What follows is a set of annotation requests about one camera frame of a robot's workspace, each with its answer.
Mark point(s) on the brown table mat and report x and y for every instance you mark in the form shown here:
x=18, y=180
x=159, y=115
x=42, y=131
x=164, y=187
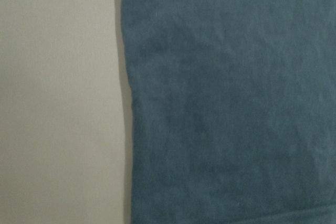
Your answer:
x=65, y=113

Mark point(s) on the black graphic t-shirt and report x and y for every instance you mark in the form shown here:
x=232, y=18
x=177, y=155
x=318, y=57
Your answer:
x=233, y=107

